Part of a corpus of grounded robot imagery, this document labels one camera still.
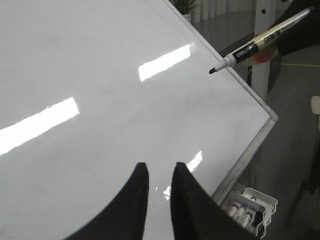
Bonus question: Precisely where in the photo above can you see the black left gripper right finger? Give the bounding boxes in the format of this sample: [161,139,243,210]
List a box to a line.
[170,162,257,240]

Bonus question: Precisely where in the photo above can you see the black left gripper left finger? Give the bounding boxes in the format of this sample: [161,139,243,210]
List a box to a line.
[67,162,149,240]

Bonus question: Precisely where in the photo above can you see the black white whiteboard marker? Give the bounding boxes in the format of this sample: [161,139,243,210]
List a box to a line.
[209,6,314,74]

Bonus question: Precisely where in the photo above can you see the black capped white marker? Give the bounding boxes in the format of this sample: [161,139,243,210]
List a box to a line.
[227,203,239,217]
[240,212,252,228]

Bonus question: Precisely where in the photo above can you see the blue capped white marker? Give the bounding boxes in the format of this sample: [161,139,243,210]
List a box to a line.
[233,205,247,223]

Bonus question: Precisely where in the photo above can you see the white plastic marker tray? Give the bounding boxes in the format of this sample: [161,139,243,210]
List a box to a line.
[222,183,278,239]

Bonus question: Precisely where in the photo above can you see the green potted plant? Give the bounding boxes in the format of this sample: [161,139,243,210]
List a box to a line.
[170,0,201,24]

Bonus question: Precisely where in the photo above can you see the white whiteboard with aluminium frame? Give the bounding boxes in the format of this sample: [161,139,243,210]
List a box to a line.
[0,0,278,240]

